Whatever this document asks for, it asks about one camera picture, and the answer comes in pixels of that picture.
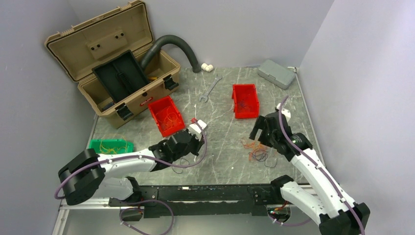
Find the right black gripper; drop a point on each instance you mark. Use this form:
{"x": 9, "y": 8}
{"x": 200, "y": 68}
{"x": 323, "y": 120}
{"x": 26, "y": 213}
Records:
{"x": 261, "y": 123}

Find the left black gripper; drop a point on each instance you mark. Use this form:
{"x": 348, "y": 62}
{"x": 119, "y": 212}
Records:
{"x": 198, "y": 144}

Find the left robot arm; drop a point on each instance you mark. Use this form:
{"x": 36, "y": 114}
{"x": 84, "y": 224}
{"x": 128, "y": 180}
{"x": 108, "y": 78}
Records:
{"x": 90, "y": 174}

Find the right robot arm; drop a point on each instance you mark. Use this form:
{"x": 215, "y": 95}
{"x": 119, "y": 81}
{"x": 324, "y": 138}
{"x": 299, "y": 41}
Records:
{"x": 308, "y": 175}

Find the red bin right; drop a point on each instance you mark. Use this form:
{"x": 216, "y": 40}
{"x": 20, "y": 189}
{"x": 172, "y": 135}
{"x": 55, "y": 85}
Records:
{"x": 246, "y": 103}

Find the red bin near toolbox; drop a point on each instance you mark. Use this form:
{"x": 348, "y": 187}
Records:
{"x": 166, "y": 116}

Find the grey plastic case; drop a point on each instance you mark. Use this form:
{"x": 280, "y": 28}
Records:
{"x": 276, "y": 74}

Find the steel open-end wrench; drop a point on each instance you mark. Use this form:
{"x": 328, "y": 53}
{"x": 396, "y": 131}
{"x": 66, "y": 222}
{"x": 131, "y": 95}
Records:
{"x": 204, "y": 97}

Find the white pipe fitting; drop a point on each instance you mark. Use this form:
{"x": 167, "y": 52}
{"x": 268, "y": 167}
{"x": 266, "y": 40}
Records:
{"x": 206, "y": 67}

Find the green plastic bin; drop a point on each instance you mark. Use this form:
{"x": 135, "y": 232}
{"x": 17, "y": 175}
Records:
{"x": 111, "y": 146}

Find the black toolbox tray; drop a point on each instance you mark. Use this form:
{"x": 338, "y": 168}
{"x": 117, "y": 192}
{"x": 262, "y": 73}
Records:
{"x": 121, "y": 76}

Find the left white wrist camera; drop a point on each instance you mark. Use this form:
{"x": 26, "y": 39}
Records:
{"x": 198, "y": 127}

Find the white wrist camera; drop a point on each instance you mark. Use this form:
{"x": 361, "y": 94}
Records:
{"x": 284, "y": 111}
{"x": 198, "y": 127}

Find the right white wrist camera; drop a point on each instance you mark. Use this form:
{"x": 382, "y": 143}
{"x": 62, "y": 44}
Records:
{"x": 284, "y": 111}

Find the black aluminium base frame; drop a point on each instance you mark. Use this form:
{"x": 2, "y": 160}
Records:
{"x": 188, "y": 200}

